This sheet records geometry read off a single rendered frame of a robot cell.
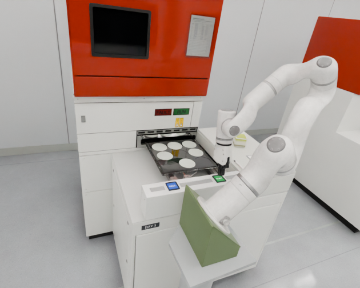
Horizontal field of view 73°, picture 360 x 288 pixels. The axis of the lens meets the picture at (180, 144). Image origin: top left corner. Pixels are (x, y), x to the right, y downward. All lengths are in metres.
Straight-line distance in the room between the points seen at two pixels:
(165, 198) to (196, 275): 0.34
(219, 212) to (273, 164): 0.27
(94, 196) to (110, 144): 0.42
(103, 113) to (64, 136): 1.77
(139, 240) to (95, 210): 0.74
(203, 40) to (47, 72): 1.90
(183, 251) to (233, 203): 0.31
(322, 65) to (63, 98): 2.59
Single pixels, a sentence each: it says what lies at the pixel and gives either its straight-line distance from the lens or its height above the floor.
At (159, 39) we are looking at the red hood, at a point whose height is 1.55.
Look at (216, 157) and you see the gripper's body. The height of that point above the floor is 1.08.
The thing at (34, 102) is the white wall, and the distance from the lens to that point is 3.12.
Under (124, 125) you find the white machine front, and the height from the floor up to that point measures 1.02.
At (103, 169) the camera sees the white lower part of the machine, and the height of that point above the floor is 0.70.
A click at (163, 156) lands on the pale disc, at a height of 0.90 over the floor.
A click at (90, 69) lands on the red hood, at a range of 1.41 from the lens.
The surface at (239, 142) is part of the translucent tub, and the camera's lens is 1.62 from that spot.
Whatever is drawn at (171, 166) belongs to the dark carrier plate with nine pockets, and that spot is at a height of 0.90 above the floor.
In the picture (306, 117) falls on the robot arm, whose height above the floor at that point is 1.39.
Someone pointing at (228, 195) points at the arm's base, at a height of 1.09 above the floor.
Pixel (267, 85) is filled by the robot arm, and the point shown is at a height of 1.45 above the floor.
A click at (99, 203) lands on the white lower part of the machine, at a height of 0.40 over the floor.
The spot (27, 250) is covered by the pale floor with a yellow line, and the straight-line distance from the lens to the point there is 2.30.
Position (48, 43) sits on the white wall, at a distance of 2.94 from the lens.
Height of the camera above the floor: 1.70
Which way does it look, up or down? 29 degrees down
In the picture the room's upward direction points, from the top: 8 degrees clockwise
